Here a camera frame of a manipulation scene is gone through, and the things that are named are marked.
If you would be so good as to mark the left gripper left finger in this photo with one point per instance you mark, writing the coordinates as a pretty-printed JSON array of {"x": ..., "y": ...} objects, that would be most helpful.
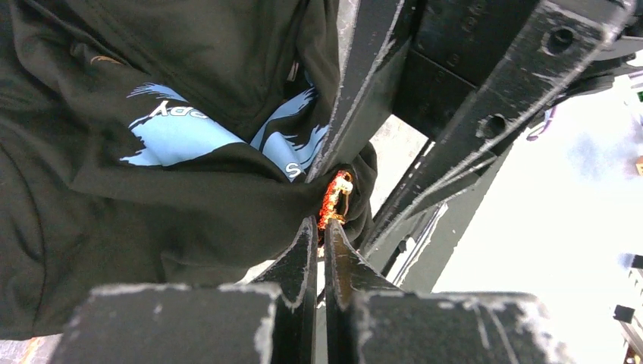
[{"x": 292, "y": 337}]

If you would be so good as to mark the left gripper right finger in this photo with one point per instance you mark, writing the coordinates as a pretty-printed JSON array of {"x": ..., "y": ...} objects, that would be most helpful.
[{"x": 349, "y": 280}]

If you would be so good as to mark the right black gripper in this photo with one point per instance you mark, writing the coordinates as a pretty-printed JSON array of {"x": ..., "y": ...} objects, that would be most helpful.
[{"x": 476, "y": 74}]

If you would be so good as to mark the orange butterfly brooch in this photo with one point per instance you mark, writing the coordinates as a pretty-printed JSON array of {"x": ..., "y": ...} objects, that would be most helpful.
[{"x": 335, "y": 204}]

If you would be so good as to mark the black t-shirt garment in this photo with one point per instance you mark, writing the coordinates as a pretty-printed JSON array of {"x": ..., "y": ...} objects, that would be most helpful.
[{"x": 154, "y": 142}]

